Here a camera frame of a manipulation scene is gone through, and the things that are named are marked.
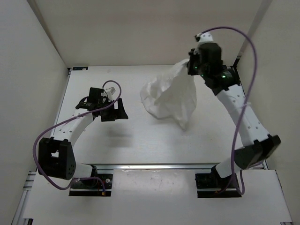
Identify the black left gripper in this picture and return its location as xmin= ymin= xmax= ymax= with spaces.
xmin=98 ymin=98 xmax=128 ymax=122

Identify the white pleated skirt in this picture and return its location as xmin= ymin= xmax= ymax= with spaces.
xmin=140 ymin=59 xmax=197 ymax=130

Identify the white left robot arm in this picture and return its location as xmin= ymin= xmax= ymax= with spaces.
xmin=36 ymin=87 xmax=128 ymax=188

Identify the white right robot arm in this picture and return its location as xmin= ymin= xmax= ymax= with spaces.
xmin=187 ymin=42 xmax=281 ymax=188

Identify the white front cover board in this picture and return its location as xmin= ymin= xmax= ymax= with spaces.
xmin=24 ymin=169 xmax=291 ymax=225

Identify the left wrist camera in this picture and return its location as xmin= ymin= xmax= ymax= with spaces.
xmin=101 ymin=87 xmax=116 ymax=101

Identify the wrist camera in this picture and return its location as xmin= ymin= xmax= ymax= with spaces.
xmin=195 ymin=32 xmax=214 ymax=45
xmin=101 ymin=87 xmax=116 ymax=101

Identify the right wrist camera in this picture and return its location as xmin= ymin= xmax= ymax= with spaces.
xmin=195 ymin=32 xmax=214 ymax=45

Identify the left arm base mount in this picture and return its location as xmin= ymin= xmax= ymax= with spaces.
xmin=69 ymin=170 xmax=113 ymax=197

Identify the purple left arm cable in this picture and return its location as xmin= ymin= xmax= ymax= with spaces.
xmin=33 ymin=80 xmax=122 ymax=191

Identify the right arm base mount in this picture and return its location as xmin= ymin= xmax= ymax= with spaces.
xmin=195 ymin=172 xmax=241 ymax=198

